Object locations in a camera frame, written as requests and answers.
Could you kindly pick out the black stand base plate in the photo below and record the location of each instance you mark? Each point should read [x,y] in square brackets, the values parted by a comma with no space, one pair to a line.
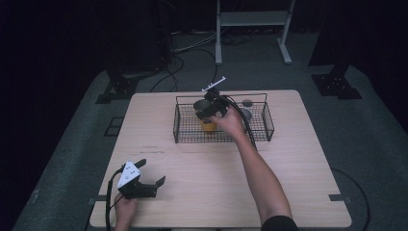
[120,88]
[336,86]

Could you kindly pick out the silver metal cup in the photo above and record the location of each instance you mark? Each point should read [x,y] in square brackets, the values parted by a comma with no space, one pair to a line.
[247,114]

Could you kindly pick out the grey table side bracket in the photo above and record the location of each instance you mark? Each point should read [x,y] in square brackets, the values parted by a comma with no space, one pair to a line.
[92,201]
[340,198]

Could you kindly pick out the white metal stand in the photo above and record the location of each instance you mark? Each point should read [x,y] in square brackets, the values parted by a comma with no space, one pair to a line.
[251,18]

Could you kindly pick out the dark round basket tag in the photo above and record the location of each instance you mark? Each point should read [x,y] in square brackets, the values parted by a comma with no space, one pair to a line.
[247,103]

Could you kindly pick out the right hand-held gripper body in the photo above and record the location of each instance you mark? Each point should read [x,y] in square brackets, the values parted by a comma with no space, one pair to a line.
[219,104]

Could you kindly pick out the orange metal cup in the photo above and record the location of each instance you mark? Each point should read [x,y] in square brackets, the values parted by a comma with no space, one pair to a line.
[210,127]

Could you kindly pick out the black sleeve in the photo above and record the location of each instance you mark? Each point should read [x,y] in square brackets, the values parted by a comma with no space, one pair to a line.
[279,224]

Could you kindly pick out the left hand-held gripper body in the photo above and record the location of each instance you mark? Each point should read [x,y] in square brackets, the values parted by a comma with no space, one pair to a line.
[129,175]

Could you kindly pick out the person's left hand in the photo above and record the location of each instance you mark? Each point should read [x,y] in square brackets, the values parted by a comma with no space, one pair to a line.
[124,210]

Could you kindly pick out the person's right hand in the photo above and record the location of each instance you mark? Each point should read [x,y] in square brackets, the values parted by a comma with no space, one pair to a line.
[232,123]

